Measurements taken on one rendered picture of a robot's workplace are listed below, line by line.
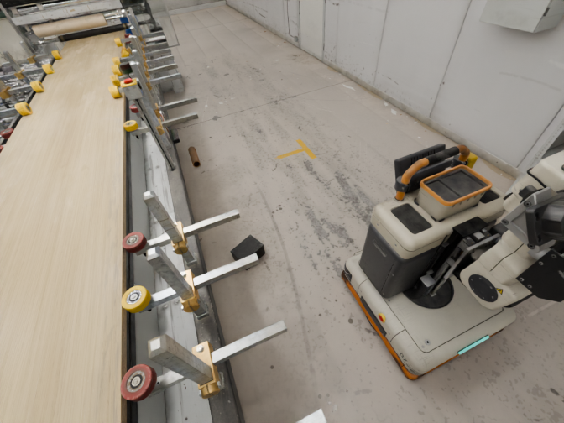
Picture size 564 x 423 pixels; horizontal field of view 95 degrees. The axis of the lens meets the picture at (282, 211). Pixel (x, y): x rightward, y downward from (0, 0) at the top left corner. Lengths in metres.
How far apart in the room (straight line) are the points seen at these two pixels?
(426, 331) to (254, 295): 1.02
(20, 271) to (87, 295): 0.33
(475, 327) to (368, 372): 0.58
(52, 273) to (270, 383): 1.15
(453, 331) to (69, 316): 1.57
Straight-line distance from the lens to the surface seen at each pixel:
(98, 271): 1.14
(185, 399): 1.13
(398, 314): 1.54
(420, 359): 1.50
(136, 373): 0.89
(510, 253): 1.10
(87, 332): 1.03
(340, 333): 1.74
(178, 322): 1.22
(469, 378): 1.88
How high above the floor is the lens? 1.66
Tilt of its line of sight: 48 degrees down
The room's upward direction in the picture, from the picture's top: 8 degrees counter-clockwise
